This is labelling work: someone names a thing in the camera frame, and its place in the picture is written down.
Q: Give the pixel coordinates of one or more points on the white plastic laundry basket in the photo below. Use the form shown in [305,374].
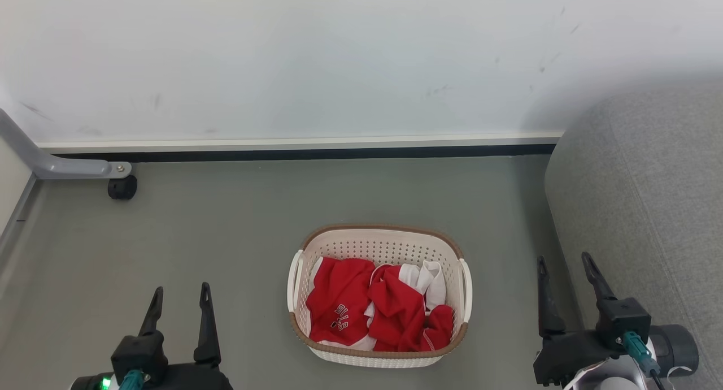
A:
[384,246]

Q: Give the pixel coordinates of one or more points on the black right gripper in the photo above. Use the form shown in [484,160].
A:
[565,356]

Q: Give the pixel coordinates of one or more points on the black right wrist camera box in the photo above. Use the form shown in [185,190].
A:
[621,316]

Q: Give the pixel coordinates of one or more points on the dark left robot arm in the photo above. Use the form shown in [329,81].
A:
[85,383]

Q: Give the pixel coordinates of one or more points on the grey metal frame leg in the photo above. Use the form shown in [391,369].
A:
[62,167]

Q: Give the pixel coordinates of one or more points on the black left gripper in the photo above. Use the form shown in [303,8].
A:
[195,377]

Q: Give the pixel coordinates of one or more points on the white and black skirting board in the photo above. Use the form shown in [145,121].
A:
[294,148]

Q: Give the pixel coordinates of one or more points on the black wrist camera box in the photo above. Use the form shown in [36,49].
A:
[138,353]
[621,316]

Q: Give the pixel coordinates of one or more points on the red jersey with white lettering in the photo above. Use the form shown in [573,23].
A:
[339,299]

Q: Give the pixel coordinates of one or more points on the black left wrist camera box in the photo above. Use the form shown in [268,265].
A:
[138,353]

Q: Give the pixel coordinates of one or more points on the white cloth garment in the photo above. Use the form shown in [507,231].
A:
[432,282]

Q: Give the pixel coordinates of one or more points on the grey fabric sofa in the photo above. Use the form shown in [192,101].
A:
[655,198]

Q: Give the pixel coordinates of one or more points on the black caster wheel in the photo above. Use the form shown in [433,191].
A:
[122,187]

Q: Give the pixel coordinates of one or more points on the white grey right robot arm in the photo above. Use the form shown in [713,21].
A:
[675,350]

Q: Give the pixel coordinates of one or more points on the red garment with white trim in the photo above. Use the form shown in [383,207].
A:
[401,311]

